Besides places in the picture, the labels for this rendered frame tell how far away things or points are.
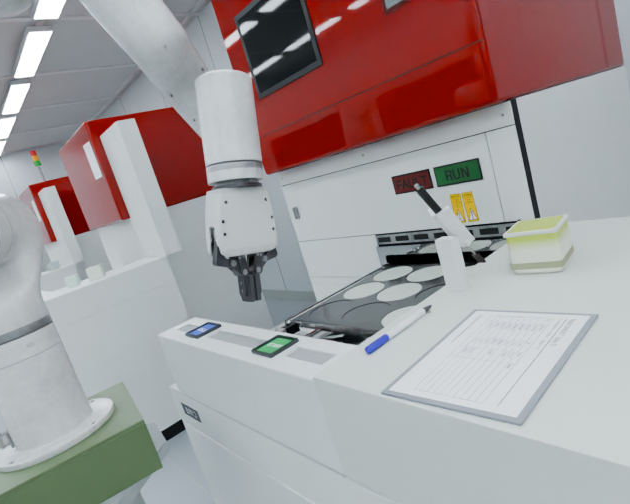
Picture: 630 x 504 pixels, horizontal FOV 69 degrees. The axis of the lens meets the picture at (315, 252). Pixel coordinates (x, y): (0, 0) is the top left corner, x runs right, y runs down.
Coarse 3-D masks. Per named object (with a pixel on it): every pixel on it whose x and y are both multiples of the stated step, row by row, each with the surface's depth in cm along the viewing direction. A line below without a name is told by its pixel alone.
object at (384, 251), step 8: (480, 240) 104; (488, 240) 102; (496, 240) 101; (504, 240) 99; (376, 248) 129; (384, 248) 127; (392, 248) 124; (400, 248) 122; (408, 248) 120; (416, 248) 118; (424, 248) 116; (432, 248) 114; (464, 248) 107; (472, 248) 106; (480, 248) 104; (488, 248) 103; (496, 248) 101; (384, 256) 128; (384, 264) 129
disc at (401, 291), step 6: (390, 288) 103; (396, 288) 102; (402, 288) 101; (408, 288) 99; (414, 288) 98; (420, 288) 97; (378, 294) 101; (384, 294) 100; (390, 294) 99; (396, 294) 98; (402, 294) 97; (408, 294) 96; (384, 300) 96; (390, 300) 95
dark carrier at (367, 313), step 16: (384, 288) 104; (432, 288) 95; (320, 304) 107; (336, 304) 104; (352, 304) 100; (368, 304) 97; (384, 304) 94; (400, 304) 91; (416, 304) 89; (304, 320) 99; (320, 320) 96; (336, 320) 93; (352, 320) 91; (368, 320) 88
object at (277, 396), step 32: (192, 320) 103; (192, 352) 87; (224, 352) 77; (288, 352) 68; (320, 352) 65; (192, 384) 94; (224, 384) 80; (256, 384) 70; (288, 384) 62; (256, 416) 75; (288, 416) 66; (320, 416) 59; (320, 448) 62
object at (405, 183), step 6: (414, 174) 112; (420, 174) 110; (426, 174) 109; (396, 180) 116; (402, 180) 115; (408, 180) 114; (414, 180) 112; (420, 180) 111; (426, 180) 110; (396, 186) 117; (402, 186) 116; (408, 186) 114; (426, 186) 110; (396, 192) 118
